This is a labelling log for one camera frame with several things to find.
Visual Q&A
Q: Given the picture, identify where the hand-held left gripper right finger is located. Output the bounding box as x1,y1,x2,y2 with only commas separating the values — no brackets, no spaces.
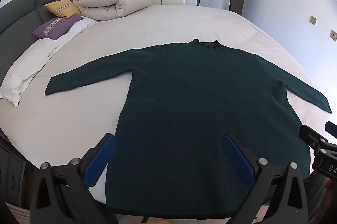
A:
222,133,309,224

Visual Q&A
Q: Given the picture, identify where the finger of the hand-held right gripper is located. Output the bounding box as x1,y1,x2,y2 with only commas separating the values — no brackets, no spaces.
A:
325,121,337,138
299,124,327,151

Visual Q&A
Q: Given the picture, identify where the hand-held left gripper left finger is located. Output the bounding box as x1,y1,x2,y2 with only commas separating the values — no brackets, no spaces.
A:
30,133,119,224

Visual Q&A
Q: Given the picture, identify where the dark green sweater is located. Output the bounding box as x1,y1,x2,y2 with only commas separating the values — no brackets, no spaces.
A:
45,39,332,220

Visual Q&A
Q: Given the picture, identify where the white pillow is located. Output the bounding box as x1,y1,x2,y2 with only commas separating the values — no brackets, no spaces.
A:
0,17,101,108

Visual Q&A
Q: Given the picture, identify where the purple patterned pillow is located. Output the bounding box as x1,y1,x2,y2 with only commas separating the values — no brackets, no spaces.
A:
32,16,84,40

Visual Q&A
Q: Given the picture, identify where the bed with white sheet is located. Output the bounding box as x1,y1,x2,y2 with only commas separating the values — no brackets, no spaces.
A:
0,4,333,214

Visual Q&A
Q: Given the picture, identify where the yellow patterned pillow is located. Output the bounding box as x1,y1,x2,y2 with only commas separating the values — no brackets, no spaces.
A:
44,0,83,19

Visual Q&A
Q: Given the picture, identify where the dark grey bed headboard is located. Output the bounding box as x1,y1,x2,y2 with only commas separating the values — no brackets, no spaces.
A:
0,0,88,82

